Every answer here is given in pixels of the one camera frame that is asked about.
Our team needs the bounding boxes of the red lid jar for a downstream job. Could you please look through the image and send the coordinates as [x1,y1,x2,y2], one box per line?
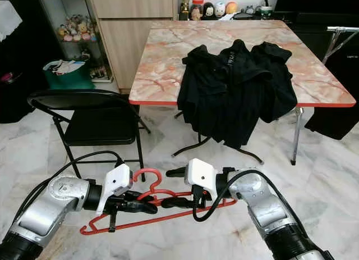
[191,0,204,20]

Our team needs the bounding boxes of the white round toy head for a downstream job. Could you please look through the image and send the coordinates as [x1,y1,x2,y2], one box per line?
[214,2,227,18]

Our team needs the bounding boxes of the glass display cabinet with figurines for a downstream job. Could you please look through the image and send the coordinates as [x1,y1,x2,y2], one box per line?
[36,0,113,84]

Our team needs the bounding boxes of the silver metal clothes rack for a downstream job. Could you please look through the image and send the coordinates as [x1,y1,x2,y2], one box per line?
[326,25,359,64]

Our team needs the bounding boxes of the black shelf unit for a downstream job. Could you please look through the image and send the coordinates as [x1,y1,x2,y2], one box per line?
[0,0,59,124]

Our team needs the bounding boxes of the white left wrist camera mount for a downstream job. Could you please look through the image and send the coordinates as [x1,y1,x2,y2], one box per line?
[96,163,134,216]

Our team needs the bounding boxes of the marble folding table red edge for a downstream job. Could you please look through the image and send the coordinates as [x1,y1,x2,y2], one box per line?
[128,20,357,165]

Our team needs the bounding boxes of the black shirt green logo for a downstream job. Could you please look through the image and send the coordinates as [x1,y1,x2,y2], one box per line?
[208,39,273,149]

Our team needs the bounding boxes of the wooden cabinet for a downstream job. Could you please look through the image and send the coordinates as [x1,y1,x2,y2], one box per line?
[87,0,177,92]

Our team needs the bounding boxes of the white cloth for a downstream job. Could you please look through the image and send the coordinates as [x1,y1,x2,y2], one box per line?
[0,0,23,42]

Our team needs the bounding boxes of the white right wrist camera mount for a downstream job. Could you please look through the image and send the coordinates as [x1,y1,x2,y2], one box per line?
[186,158,219,202]

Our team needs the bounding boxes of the green box white contents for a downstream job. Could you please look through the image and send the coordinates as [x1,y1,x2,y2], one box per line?
[43,59,96,91]

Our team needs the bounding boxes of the black folding chair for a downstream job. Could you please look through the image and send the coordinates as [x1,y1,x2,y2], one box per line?
[27,89,152,174]

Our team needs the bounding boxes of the red plastic hanger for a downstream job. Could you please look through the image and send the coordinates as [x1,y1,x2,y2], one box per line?
[80,168,237,236]

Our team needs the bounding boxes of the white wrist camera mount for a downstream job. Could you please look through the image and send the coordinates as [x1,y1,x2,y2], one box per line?
[186,158,219,202]
[96,163,134,216]

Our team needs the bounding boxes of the black eared toy head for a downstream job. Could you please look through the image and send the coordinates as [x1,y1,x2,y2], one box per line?
[202,3,215,20]

